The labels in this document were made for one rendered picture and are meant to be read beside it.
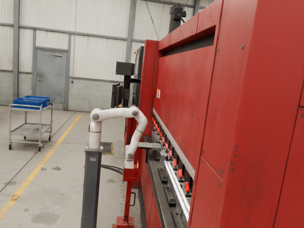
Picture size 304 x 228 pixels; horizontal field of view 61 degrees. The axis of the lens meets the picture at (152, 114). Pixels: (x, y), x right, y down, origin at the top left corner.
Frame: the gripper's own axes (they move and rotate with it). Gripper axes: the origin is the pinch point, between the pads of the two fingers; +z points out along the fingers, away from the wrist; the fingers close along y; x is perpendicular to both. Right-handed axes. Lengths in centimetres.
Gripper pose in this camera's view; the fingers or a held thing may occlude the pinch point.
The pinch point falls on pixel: (129, 173)
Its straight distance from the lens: 292.6
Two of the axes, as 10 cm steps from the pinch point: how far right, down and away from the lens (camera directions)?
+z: -0.2, 9.8, 1.9
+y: -9.9, 0.0, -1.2
